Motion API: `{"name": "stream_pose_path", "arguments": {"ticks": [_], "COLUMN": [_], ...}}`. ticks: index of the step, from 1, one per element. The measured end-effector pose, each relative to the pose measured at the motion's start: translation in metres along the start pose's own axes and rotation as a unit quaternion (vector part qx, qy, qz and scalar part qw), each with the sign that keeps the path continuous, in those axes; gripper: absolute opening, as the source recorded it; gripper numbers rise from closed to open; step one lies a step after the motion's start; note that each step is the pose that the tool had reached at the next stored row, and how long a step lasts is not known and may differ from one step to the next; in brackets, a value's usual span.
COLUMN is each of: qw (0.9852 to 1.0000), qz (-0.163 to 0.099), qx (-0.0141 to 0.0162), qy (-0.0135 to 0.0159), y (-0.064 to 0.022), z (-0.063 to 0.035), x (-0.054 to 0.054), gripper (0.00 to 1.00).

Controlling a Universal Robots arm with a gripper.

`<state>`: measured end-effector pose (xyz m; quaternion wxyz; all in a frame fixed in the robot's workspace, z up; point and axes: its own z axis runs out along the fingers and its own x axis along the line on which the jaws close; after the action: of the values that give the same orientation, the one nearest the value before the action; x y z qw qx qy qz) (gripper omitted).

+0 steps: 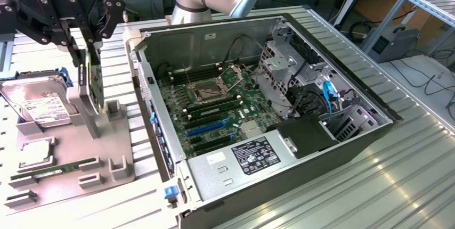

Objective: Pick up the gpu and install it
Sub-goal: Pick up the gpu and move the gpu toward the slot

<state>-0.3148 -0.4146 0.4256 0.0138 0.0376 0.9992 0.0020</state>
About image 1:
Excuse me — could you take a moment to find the graphics card with metal bracket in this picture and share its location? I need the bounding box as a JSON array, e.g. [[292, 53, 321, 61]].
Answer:
[[77, 48, 106, 116]]

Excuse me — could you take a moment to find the hard disk with blue caddy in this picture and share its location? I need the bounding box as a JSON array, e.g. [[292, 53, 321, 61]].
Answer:
[[0, 66, 78, 129]]

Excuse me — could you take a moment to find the thin metal locking lever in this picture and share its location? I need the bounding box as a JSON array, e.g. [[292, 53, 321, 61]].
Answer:
[[180, 63, 196, 87]]

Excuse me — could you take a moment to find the CPU socket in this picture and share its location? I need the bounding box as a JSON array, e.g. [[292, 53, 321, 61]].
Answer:
[[186, 78, 225, 105]]

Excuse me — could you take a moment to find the RAM stick with white label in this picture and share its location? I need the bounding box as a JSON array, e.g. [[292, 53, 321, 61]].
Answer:
[[186, 101, 242, 120]]

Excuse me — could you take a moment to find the silver CPU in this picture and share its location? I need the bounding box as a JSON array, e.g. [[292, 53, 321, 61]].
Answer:
[[18, 141, 52, 168]]

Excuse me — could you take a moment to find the black expansion slot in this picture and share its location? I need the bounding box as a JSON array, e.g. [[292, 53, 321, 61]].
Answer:
[[192, 140, 232, 153], [189, 134, 230, 146], [182, 113, 225, 130]]

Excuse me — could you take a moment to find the grey parts rack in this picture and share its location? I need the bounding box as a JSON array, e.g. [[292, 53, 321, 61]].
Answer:
[[1, 85, 137, 216]]

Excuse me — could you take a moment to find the blue expansion slot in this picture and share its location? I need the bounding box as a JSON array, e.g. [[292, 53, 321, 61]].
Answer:
[[185, 121, 229, 138]]

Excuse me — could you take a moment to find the silver drive cage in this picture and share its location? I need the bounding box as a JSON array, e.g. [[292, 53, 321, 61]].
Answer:
[[255, 17, 341, 119]]

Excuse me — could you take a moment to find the green motherboard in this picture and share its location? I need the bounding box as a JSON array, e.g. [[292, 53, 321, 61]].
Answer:
[[156, 62, 285, 160]]

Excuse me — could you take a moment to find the green RAM stick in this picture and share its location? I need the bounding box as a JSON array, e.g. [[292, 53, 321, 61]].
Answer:
[[9, 158, 97, 181]]

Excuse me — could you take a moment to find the silver chipset heat sink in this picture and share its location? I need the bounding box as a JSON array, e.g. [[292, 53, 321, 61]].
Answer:
[[237, 120, 267, 136]]

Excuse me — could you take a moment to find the grey power supply unit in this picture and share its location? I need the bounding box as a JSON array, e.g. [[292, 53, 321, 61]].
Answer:
[[185, 129, 303, 202]]

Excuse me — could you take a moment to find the blue case latch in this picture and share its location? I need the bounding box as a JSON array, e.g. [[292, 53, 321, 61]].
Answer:
[[162, 185, 178, 202]]

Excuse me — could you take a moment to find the black plastic shroud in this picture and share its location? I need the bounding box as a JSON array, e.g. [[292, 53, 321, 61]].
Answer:
[[265, 113, 340, 160]]

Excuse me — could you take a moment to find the silver perforated disk bay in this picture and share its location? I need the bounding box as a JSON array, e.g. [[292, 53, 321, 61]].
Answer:
[[317, 103, 391, 143]]

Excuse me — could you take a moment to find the grey equipment box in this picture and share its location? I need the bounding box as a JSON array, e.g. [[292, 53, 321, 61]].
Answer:
[[364, 23, 420, 64]]

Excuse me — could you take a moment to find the open black PC case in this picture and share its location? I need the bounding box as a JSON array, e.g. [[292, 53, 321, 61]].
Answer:
[[121, 12, 404, 229]]

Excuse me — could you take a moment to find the black data wire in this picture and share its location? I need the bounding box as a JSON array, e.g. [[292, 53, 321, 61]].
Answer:
[[220, 34, 267, 66]]

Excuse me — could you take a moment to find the blue flat data wire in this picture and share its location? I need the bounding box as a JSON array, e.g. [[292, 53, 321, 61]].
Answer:
[[320, 79, 339, 115]]

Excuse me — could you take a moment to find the black cable coil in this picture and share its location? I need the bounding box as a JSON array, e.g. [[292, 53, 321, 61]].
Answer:
[[348, 20, 372, 42]]

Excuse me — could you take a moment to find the aluminium profile frame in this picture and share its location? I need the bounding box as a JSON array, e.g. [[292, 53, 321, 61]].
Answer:
[[359, 0, 455, 56]]

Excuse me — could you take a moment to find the black loose table cable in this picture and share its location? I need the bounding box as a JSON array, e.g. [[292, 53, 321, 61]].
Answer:
[[388, 60, 455, 112]]

